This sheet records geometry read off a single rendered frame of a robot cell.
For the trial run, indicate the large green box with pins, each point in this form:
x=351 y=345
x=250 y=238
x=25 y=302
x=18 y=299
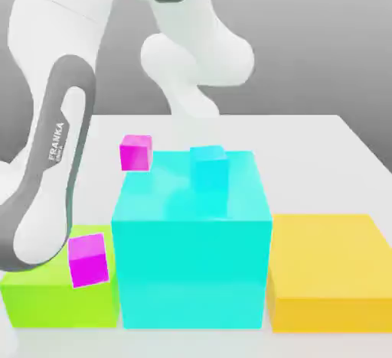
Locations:
x=55 y=300

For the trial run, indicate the large yellow box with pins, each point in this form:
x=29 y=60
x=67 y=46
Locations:
x=330 y=266

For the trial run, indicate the small cyan cube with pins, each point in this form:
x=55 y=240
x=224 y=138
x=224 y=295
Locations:
x=209 y=169

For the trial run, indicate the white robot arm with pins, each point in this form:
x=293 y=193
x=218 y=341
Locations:
x=61 y=27

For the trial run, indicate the large cyan box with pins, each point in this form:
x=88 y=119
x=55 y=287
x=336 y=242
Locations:
x=191 y=266

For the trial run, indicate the small magenta cube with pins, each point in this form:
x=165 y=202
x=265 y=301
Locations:
x=135 y=153
x=88 y=264

